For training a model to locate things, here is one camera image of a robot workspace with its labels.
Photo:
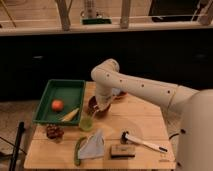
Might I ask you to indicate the yellow corn cob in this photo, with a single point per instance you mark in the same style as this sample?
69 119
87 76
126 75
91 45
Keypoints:
70 115

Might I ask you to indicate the brown block eraser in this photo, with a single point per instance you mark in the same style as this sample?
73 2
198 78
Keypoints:
122 150

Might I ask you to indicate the grey folded cloth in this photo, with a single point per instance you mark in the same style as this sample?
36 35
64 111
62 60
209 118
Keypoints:
94 146

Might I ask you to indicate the white handled brush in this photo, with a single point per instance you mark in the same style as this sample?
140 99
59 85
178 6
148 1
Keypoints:
127 137

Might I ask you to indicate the green plastic tray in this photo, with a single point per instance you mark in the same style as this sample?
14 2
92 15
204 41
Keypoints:
71 92

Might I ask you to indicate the silver metal fork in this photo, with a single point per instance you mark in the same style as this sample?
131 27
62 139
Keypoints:
93 114

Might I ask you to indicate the blue sponge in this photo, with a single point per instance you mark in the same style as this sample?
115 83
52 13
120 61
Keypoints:
116 91

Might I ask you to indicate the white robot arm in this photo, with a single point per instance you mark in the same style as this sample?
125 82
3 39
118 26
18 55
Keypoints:
195 145

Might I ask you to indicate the orange tomato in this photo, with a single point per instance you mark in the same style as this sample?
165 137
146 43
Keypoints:
57 105

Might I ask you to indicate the brown pine cone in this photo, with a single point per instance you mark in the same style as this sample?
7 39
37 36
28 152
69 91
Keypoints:
54 132

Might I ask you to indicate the orange plate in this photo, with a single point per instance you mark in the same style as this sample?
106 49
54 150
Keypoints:
120 95

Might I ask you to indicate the green plastic cup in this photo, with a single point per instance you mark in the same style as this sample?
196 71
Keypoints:
86 123

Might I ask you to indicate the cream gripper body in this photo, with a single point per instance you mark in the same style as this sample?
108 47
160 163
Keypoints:
103 102

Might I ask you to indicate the black tripod leg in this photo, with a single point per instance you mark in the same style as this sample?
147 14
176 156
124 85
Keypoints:
16 148

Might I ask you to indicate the dark brown bowl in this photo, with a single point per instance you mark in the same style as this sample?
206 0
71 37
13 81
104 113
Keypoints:
92 105

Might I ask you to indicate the green base stand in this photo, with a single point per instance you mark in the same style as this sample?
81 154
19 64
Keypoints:
94 21

